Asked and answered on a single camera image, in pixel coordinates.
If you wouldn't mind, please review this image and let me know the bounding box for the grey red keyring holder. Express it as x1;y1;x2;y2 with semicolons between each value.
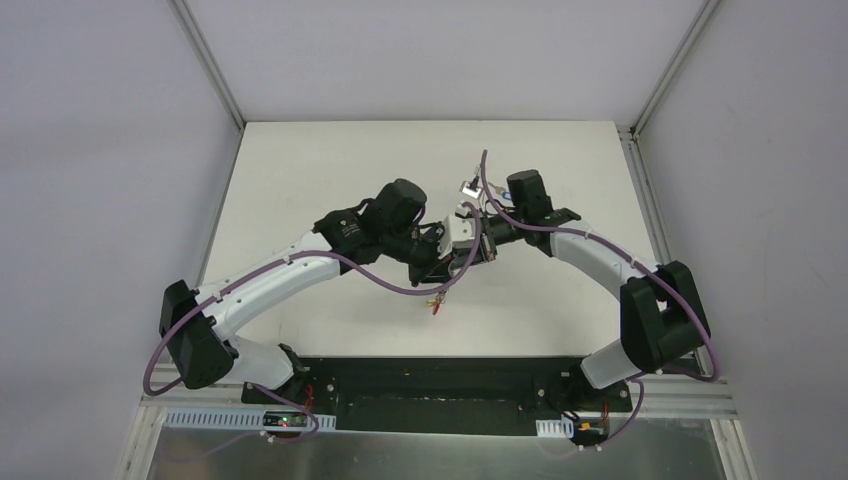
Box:
426;290;447;316

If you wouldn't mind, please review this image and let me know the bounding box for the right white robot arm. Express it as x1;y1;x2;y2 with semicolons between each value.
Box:
475;167;710;410

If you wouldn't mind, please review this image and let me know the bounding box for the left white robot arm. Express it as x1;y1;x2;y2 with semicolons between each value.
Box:
151;179;481;405

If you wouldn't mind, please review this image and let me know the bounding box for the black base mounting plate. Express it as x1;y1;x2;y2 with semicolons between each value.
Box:
275;356;633;436

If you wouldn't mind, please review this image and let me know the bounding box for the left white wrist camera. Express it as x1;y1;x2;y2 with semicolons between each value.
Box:
437;215;480;260

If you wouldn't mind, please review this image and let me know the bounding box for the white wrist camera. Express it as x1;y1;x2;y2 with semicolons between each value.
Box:
459;176;486;201
437;215;480;260

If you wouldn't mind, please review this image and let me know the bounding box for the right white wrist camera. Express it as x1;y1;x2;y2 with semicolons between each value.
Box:
459;176;486;201

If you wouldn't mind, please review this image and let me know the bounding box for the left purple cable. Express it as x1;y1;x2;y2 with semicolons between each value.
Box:
142;201;484;445

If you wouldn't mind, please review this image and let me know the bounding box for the purple cable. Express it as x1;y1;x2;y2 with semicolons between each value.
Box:
479;149;721;384
142;201;484;445

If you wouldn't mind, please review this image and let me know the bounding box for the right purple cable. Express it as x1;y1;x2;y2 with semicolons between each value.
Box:
479;149;721;384

